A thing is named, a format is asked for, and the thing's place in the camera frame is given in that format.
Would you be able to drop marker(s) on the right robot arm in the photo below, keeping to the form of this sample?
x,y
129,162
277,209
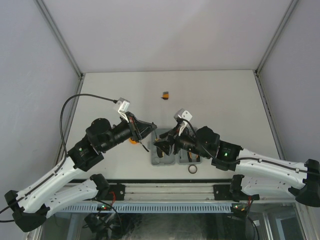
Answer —
x,y
255,174

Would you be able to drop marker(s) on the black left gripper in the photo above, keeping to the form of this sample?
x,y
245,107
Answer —
x,y
139,129

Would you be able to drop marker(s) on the grey plastic tool case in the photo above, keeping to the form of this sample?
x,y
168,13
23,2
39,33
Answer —
x,y
180,158

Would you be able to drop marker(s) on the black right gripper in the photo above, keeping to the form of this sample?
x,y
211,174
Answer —
x,y
173,138

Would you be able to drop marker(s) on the orange black pliers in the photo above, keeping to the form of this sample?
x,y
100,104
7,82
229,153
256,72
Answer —
x,y
193,158

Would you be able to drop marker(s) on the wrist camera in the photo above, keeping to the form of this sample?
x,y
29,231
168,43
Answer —
x,y
182,117
121,106

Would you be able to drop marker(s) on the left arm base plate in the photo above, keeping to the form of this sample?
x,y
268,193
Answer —
x,y
116,192

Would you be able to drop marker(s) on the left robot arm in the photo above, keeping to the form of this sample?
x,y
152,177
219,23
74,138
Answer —
x,y
33,205

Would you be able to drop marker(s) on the screwdriver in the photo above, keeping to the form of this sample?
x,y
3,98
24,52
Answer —
x,y
159,152

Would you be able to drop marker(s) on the grey slotted cable duct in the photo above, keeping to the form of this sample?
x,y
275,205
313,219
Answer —
x,y
149,208

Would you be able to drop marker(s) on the orange tape measure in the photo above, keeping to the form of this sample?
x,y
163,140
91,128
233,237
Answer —
x,y
133,142

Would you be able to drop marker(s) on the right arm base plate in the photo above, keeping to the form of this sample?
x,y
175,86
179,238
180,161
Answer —
x,y
222,193

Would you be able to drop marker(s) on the aluminium front rail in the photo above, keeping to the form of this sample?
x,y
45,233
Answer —
x,y
170,191

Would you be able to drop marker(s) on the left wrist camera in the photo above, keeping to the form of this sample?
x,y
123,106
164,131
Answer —
x,y
121,106

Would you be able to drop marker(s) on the orange hex key set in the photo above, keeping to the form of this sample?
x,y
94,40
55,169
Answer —
x,y
165,95

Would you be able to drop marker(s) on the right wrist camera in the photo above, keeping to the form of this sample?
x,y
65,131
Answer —
x,y
182,117

